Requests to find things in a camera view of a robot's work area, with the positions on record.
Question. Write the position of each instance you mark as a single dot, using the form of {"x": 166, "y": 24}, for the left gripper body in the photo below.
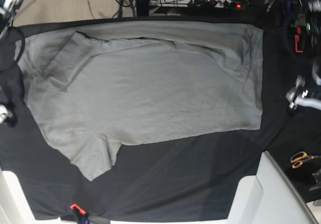
{"x": 299, "y": 96}

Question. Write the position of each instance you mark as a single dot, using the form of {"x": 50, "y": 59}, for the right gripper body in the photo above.
{"x": 8, "y": 115}

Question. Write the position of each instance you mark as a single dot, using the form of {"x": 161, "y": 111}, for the grey T-shirt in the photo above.
{"x": 93, "y": 89}

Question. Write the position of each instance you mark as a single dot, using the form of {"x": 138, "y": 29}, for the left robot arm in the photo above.
{"x": 306, "y": 49}

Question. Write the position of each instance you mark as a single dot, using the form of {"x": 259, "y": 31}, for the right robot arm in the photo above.
{"x": 9, "y": 10}

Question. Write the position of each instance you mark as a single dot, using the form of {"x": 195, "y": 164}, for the red black clamp right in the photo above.
{"x": 300, "y": 39}

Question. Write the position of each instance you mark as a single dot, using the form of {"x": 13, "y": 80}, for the black tool right edge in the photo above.
{"x": 317, "y": 178}

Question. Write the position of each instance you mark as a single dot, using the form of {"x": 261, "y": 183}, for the white chair left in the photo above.
{"x": 14, "y": 205}

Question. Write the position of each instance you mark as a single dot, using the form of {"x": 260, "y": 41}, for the white chair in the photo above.
{"x": 268, "y": 197}
{"x": 14, "y": 205}

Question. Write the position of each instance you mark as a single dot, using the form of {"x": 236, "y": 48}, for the white chair right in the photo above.
{"x": 268, "y": 197}

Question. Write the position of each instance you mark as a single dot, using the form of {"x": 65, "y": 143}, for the red blue clamp bottom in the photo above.
{"x": 80, "y": 216}

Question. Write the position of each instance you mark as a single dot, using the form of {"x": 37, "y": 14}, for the black table cloth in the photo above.
{"x": 182, "y": 180}

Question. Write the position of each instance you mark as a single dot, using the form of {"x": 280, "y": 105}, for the white power strip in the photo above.
{"x": 220, "y": 4}

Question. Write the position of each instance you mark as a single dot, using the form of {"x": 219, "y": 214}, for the black metal stand pole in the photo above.
{"x": 142, "y": 8}

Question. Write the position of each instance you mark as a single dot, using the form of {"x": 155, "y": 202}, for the orange handled scissors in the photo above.
{"x": 300, "y": 158}

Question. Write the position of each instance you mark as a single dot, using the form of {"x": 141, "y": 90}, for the blue clamp handle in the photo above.
{"x": 285, "y": 11}

